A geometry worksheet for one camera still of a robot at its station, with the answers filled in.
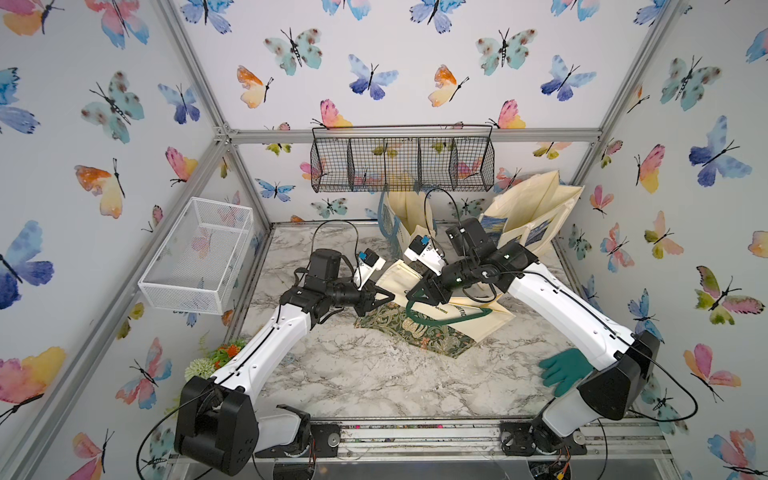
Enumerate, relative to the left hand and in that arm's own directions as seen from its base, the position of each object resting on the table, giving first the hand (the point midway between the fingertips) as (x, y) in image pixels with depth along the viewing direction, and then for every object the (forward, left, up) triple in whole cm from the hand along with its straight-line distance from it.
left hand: (392, 293), depth 75 cm
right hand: (-2, -5, +5) cm, 8 cm away
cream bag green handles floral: (-5, -14, -11) cm, 18 cm away
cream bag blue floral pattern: (+47, -5, -17) cm, 50 cm away
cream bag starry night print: (+39, -50, -10) cm, 64 cm away
